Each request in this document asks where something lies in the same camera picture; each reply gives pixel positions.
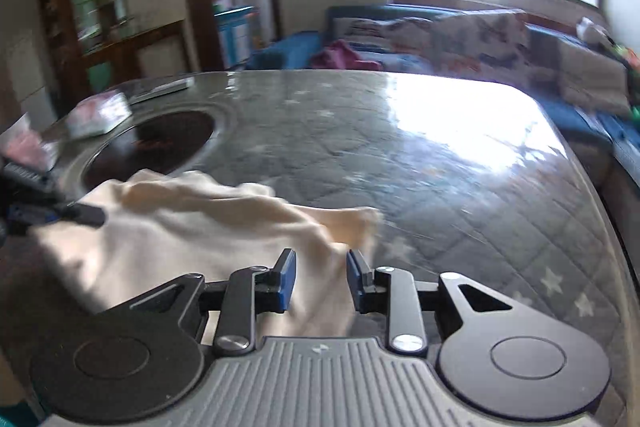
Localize patterned white sofa cushion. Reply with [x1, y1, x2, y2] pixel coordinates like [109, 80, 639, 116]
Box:
[331, 8, 532, 75]

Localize magenta cloth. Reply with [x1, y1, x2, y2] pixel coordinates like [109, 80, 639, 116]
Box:
[311, 39, 385, 72]

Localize wooden cabinet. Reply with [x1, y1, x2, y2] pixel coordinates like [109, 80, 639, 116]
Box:
[37, 0, 187, 94]

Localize white green cloth pile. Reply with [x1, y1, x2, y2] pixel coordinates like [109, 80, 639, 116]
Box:
[575, 16, 640, 72]

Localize pink white tissue packet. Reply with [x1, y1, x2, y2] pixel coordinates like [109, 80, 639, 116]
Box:
[64, 90, 133, 138]

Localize blue plastic stool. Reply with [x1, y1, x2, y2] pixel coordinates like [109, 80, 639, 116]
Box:
[215, 6, 257, 66]

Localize cream cloth garment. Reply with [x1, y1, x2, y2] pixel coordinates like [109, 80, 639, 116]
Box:
[30, 169, 385, 340]

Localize dark round table inset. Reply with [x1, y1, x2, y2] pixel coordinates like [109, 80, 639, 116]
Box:
[80, 108, 217, 188]

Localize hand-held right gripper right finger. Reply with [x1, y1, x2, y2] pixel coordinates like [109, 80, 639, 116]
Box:
[346, 248, 525, 353]

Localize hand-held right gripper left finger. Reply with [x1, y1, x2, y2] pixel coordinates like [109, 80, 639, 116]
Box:
[129, 248, 298, 356]

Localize grey star quilted table cover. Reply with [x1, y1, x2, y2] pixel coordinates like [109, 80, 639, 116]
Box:
[0, 69, 632, 408]

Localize flat grey remote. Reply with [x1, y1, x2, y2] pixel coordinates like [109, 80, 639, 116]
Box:
[129, 78, 196, 104]

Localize pink plastic packet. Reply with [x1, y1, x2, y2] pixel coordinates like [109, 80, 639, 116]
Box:
[0, 114, 60, 172]

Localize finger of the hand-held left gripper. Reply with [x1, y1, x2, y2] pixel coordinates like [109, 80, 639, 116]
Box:
[9, 201, 107, 228]

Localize blue sofa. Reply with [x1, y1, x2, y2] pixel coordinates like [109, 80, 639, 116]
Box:
[244, 4, 640, 228]

